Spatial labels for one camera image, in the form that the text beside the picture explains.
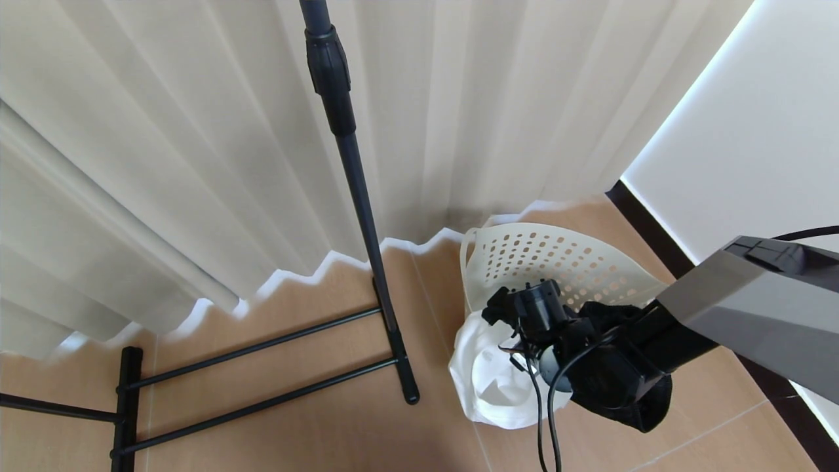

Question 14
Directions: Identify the beige curtain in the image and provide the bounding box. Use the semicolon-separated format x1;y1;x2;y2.
0;0;754;361

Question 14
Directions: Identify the white printed t-shirt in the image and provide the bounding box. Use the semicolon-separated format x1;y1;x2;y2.
448;309;574;431

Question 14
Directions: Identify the black cable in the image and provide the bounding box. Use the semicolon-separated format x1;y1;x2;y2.
501;328;620;472
772;226;839;243

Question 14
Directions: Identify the white laundry basket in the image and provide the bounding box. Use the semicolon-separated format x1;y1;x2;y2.
459;222;671;322

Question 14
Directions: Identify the black clothes rack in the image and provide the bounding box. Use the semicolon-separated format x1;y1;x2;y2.
0;0;421;472

